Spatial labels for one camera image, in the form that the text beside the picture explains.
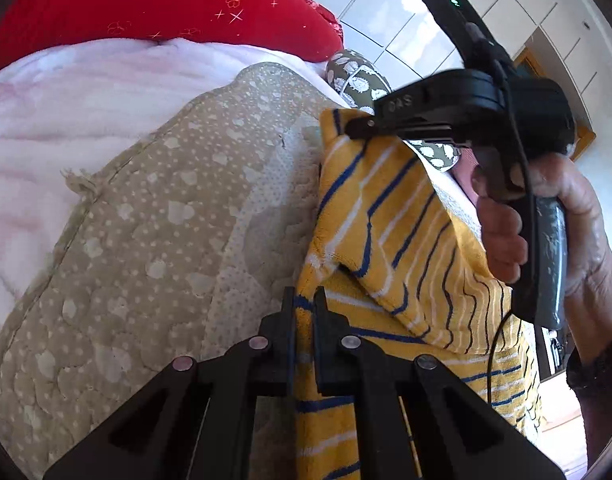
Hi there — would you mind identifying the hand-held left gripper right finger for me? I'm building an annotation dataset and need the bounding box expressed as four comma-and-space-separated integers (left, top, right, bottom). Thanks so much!
312, 287, 562, 480

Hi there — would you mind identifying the person's right hand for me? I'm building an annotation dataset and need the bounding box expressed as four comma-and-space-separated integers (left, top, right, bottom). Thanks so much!
470, 152, 612, 362

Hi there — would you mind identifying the person's right forearm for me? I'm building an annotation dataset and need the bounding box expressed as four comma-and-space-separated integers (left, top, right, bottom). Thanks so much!
566, 305, 612, 471

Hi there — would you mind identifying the beige quilted heart-print mat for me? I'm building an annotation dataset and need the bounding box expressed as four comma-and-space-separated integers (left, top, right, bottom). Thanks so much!
0, 62, 486, 480

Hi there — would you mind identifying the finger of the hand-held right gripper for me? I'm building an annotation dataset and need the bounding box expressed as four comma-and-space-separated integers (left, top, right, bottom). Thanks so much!
345, 112, 470, 151

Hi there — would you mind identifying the pale pink blanket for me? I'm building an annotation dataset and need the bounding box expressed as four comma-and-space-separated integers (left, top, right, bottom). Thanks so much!
0, 37, 347, 343

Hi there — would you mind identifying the red pillow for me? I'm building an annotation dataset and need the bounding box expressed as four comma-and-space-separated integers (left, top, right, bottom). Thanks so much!
0, 0, 345, 79

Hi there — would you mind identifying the green white-spotted pillow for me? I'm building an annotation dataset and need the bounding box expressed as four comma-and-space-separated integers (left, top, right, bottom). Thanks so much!
326, 49, 461, 173

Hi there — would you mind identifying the yellow striped knit garment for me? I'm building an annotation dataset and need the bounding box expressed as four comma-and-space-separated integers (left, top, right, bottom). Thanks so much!
293, 107, 542, 480

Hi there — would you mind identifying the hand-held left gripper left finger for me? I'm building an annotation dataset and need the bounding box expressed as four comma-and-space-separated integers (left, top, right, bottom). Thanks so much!
43, 286, 296, 480

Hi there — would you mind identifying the wooden door frame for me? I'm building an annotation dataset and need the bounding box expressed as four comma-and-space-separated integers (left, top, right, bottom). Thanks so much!
516, 47, 597, 162

